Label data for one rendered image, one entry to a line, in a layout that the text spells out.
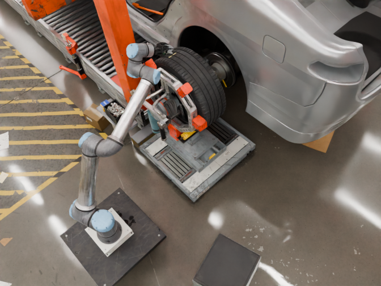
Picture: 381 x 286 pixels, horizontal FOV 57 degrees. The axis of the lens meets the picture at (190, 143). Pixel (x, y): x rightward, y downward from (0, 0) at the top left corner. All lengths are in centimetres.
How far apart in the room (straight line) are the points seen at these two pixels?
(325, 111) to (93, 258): 195
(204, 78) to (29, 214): 206
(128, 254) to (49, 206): 107
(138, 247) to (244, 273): 81
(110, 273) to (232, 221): 111
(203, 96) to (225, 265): 122
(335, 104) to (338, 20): 135
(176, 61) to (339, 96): 113
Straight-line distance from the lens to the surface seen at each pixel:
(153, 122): 293
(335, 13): 355
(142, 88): 229
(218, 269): 265
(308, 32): 209
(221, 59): 287
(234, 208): 319
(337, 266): 316
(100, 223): 256
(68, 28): 481
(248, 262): 267
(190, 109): 253
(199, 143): 327
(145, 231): 283
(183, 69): 254
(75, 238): 297
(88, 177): 242
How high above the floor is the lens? 290
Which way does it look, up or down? 55 degrees down
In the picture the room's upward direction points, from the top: 6 degrees counter-clockwise
